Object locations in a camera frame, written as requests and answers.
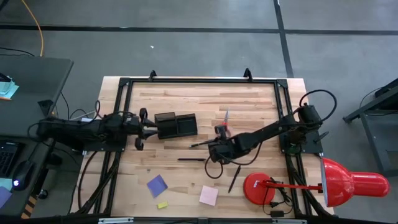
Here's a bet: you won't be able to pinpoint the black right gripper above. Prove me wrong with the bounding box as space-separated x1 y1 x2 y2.
207 124 240 162

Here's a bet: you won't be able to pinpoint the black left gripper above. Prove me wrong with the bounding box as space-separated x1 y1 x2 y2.
126 108 158 151

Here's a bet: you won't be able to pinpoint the red-handled scissors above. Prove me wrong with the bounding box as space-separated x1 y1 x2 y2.
221 107 234 138

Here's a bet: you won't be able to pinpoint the black mesh desk organizer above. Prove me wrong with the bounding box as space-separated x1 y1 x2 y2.
154 111 198 140

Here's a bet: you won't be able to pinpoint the pink sticky note pad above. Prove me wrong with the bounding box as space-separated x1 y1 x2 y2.
198 185 220 207

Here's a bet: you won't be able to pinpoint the purple sticky note pad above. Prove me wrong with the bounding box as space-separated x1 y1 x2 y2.
146 174 169 198

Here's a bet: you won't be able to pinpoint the dark grey side desk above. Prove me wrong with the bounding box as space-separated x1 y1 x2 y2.
0 55 75 140

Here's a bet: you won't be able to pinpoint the black computer mouse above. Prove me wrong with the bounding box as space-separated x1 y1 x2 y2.
11 159 36 192

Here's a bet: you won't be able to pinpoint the red desk lamp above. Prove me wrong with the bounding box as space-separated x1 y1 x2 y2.
243 157 391 208

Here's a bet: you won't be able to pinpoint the yellow black hazard strip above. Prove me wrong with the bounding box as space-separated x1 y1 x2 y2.
20 194 39 220

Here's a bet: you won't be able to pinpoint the black keyboard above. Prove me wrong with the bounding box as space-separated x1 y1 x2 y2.
0 141 20 179

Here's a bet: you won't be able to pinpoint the teal paper stack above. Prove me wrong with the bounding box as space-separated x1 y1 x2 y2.
0 72 20 101

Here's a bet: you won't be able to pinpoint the grey computer desk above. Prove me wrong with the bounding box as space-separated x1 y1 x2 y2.
0 136 56 218

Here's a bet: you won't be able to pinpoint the purple paper sheet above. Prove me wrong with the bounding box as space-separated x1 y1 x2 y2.
0 185 13 210

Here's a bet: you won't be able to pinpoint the black metal cart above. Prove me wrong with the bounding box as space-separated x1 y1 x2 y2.
343 77 398 178

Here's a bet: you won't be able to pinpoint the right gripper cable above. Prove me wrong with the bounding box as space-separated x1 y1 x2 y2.
204 141 264 180

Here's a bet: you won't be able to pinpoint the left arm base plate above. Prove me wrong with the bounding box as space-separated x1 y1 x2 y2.
82 142 127 153

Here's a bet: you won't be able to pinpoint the black aluminium table frame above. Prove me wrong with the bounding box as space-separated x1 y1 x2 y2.
70 77 335 224

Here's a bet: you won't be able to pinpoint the thick black floor cable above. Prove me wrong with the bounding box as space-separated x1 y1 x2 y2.
76 151 100 210

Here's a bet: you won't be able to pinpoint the black lamp power cord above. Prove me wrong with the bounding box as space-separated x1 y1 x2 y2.
262 176 295 218

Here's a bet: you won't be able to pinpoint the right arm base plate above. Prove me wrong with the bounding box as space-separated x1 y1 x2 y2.
279 130 324 155

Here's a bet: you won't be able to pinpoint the silver metal bracket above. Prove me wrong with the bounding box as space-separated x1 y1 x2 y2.
271 218 308 224
98 217 134 224

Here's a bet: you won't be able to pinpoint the right arm shoulder cable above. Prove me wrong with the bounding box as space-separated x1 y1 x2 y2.
298 89 338 124

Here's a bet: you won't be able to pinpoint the yellow cable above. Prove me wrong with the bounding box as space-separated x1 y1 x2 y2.
21 0 45 58

